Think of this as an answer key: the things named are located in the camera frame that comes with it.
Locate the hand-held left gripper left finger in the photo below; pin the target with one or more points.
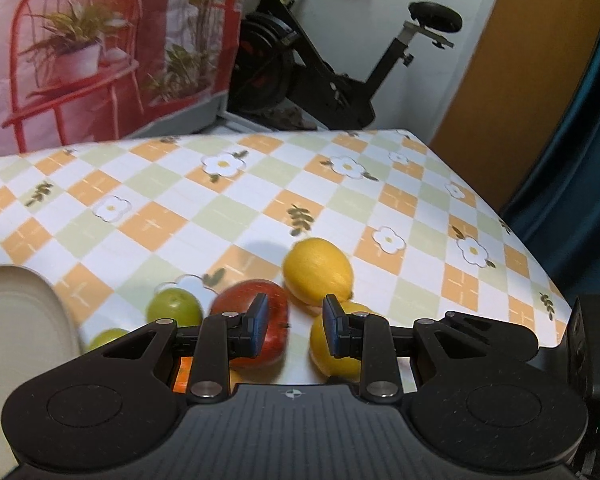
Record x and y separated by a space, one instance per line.
259 327

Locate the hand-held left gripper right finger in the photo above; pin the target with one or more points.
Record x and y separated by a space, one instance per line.
332 332

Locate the yellow lemon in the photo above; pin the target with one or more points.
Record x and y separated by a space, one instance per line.
316 347
317 270

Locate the bright red apple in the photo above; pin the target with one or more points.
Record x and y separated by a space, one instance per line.
235 300

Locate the green apple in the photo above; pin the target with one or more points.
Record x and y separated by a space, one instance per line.
107 338
175 307

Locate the beige round plate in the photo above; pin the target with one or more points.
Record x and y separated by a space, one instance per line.
15 310

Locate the checkered flower tablecloth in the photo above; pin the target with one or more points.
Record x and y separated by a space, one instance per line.
280 170

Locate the teal curtain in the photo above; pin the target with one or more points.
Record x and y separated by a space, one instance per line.
580 185

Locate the black exercise bike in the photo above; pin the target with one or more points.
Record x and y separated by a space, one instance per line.
305 80

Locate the brown wooden door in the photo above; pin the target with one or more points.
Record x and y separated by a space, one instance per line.
520 85

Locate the pink printed backdrop cloth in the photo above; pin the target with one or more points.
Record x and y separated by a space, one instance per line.
80 10

